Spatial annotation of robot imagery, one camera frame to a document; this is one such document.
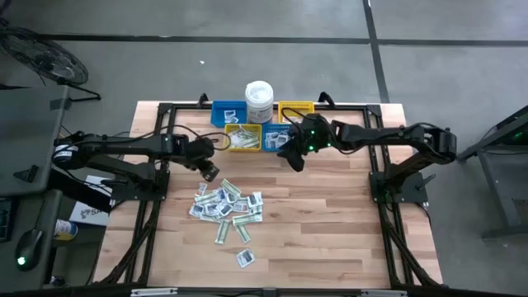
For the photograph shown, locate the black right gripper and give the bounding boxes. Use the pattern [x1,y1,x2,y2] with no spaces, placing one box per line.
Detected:
[276,113,335,172]

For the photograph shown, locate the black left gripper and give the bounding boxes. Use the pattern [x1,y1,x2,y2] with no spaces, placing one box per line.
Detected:
[183,136,221,182]

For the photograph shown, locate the blue plastic basket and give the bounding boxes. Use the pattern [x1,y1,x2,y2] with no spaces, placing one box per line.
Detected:
[210,101,248,128]
[262,123,302,153]

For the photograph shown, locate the yellow plastic basket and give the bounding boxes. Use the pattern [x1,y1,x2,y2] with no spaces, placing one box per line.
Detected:
[278,101,316,125]
[223,123,263,153]

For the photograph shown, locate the white disinfecting wipes canister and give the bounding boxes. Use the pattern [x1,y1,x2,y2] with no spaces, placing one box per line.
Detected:
[244,80,275,125]

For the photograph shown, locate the white cardboard box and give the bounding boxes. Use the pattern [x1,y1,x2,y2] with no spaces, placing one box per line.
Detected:
[68,175,113,228]

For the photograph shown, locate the black slanted bar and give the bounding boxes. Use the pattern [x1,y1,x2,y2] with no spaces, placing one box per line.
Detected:
[48,167,113,215]

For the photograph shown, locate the white blue yellow can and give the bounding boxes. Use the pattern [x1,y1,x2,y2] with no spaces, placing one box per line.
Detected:
[54,219,79,242]

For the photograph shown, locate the grey desk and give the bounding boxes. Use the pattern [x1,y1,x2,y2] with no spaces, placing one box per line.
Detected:
[0,84,71,293]

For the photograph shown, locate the black computer mouse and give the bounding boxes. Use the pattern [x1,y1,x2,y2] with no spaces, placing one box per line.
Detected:
[15,229,45,272]

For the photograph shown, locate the black floor fan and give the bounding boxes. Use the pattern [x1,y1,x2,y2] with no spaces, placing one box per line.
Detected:
[0,25,102,103]

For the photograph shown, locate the black keyboard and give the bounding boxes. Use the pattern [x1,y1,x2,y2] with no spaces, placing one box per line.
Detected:
[0,197,12,244]

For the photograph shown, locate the black metal table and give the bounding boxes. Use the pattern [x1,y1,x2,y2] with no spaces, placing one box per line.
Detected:
[453,104,528,240]

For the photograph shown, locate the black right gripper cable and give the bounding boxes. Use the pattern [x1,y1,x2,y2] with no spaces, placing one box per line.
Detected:
[281,107,309,125]

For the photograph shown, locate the black aluminium table frame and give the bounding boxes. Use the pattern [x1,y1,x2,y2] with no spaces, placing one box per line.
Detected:
[92,101,445,290]

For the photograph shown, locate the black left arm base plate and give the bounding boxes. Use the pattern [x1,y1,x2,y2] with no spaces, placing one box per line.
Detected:
[110,167,171,203]

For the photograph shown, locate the silver metal bracket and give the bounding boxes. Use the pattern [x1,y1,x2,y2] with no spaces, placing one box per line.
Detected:
[360,288,408,297]
[130,287,179,297]

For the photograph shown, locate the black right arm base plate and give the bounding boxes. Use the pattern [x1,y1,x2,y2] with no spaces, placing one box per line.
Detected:
[369,170,430,205]

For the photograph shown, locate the black desk bracket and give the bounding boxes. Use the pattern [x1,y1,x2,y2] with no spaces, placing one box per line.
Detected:
[13,163,40,183]

